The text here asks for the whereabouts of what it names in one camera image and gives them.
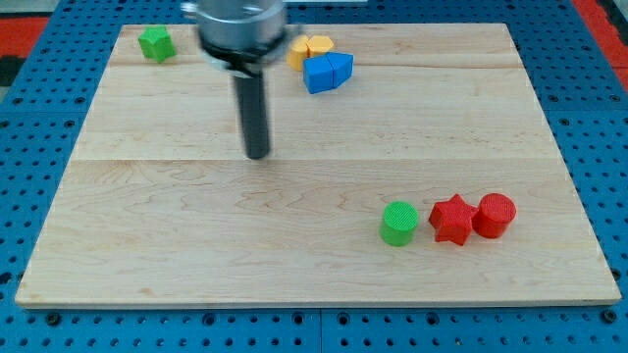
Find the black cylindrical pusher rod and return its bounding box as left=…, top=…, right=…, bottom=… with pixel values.
left=234, top=72, right=271, bottom=160

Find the green star block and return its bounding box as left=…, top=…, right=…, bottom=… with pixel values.
left=138, top=25, right=177, bottom=63

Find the red star block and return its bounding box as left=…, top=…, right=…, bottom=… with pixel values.
left=428, top=194, right=479, bottom=246

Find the yellow heart block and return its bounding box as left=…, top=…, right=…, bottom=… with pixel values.
left=286, top=35, right=309, bottom=72

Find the blue cube block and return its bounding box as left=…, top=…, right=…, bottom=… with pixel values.
left=303, top=55, right=334, bottom=94

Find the yellow hexagon block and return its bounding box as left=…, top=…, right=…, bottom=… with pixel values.
left=306, top=35, right=335, bottom=58

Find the blue pentagon block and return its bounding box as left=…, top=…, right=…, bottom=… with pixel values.
left=326, top=52, right=354, bottom=88

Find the light wooden board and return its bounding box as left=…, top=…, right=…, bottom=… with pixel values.
left=15, top=24, right=621, bottom=309

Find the green cylinder block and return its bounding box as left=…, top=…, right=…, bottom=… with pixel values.
left=379, top=201, right=419, bottom=247

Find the red cylinder block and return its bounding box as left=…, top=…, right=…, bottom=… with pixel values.
left=472, top=193, right=517, bottom=239

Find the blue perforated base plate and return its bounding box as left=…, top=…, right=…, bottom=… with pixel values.
left=1, top=0, right=627, bottom=352

